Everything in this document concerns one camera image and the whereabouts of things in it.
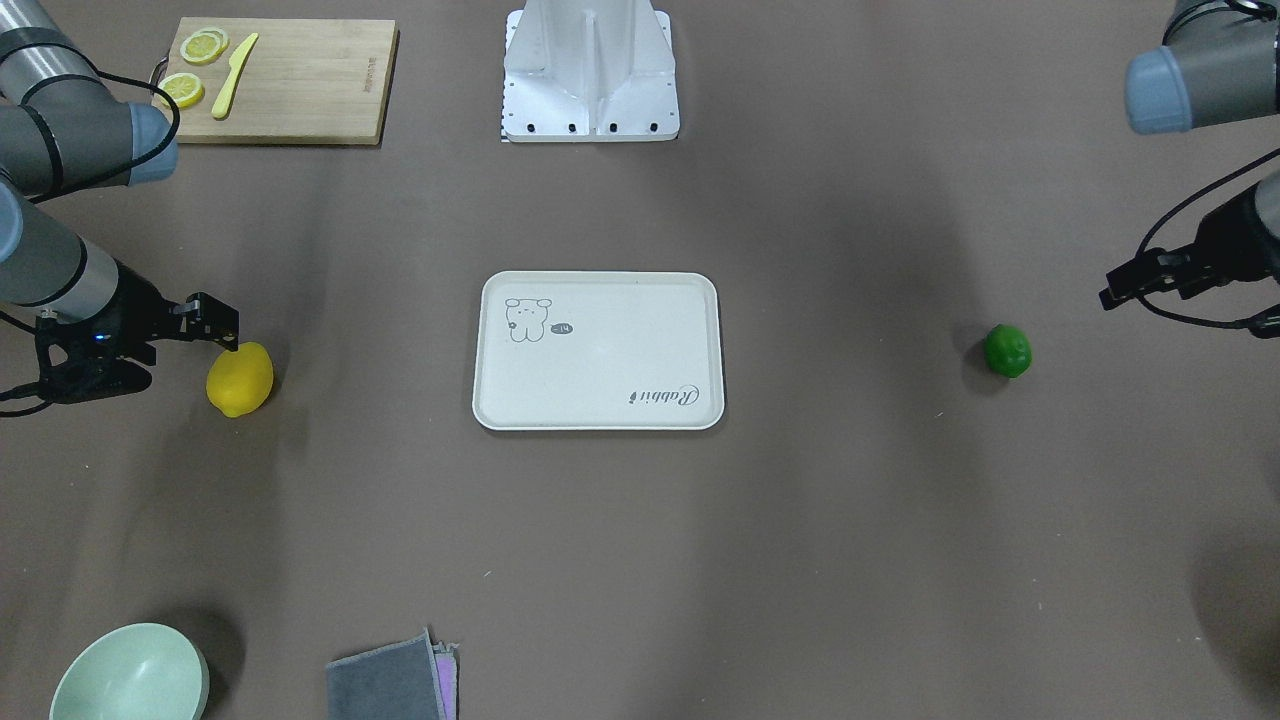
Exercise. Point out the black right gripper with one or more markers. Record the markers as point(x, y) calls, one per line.
point(138, 305)

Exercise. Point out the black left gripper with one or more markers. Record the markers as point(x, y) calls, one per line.
point(1238, 243)

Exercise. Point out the yellow lemon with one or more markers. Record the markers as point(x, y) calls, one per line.
point(240, 382)

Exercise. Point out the green lime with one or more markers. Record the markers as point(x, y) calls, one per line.
point(1007, 351)

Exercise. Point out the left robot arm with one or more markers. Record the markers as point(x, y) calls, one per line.
point(1214, 66)

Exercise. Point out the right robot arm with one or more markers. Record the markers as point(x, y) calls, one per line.
point(63, 132)

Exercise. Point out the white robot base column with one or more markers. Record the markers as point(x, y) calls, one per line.
point(589, 72)

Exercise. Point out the cream rabbit tray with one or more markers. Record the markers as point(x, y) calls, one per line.
point(599, 351)

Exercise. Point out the yellow plastic knife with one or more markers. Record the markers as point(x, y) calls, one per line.
point(227, 94)

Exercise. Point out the lemon slice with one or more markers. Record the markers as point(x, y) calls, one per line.
point(204, 46)
point(183, 88)

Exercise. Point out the wooden cutting board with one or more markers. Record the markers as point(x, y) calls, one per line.
point(305, 82)

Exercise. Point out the mint green bowl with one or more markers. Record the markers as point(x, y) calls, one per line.
point(138, 671)

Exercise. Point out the grey folded cloth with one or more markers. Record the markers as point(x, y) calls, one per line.
point(413, 679)

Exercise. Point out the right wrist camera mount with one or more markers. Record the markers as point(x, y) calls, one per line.
point(74, 366)

